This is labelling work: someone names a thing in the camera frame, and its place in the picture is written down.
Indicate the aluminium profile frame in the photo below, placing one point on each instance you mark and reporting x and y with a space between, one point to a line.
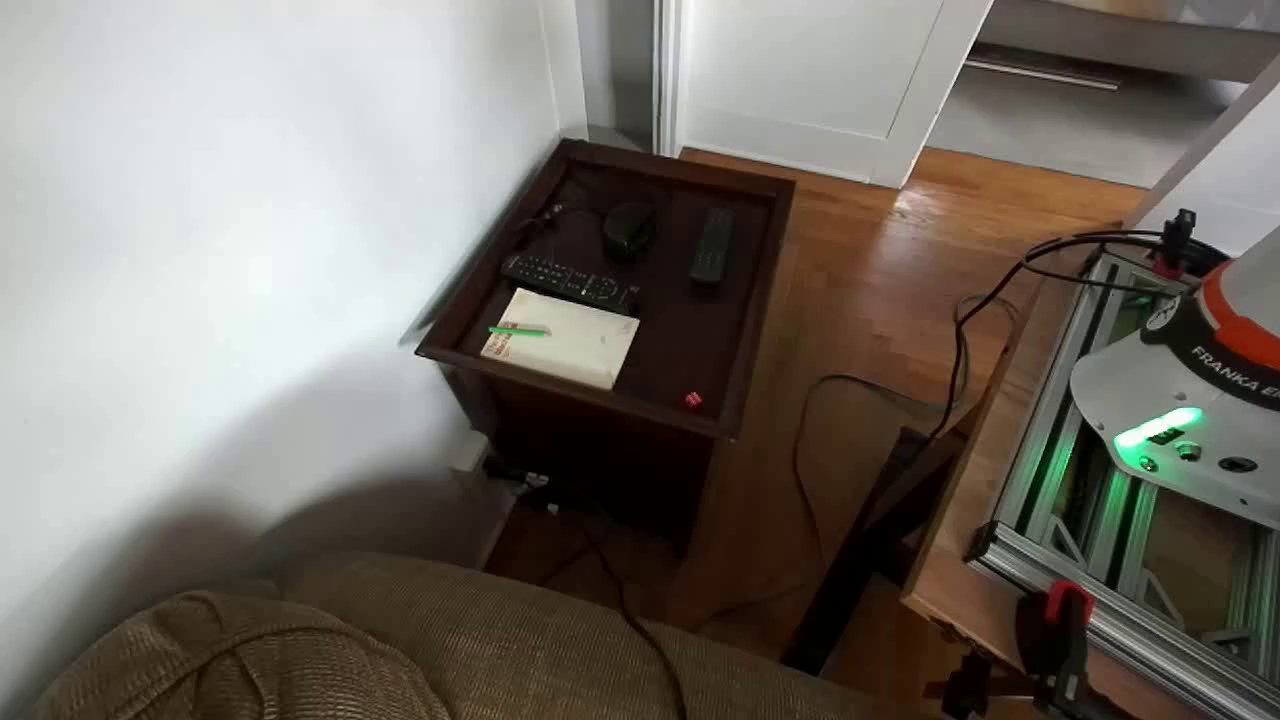
1060 401

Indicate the small black red clamp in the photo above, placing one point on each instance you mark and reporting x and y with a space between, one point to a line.
1180 232

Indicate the green pen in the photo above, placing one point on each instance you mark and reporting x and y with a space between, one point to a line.
522 329

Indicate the gray remote control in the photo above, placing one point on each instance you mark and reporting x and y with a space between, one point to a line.
715 244

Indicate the white notepad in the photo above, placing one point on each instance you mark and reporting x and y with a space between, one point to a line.
573 349

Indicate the black remote with buttons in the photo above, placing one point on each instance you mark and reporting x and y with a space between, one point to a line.
564 283

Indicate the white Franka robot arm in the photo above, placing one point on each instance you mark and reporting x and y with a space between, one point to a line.
1201 401

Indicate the large red black clamp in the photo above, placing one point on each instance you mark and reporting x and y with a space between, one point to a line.
1055 627

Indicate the dark wooden side table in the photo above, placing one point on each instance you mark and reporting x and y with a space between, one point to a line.
665 345

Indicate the small red button object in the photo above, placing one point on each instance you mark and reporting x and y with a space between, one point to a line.
693 399

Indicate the black stand leg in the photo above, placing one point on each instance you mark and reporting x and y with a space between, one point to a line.
864 562

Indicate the olive fabric sofa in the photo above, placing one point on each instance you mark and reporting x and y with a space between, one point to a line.
466 643

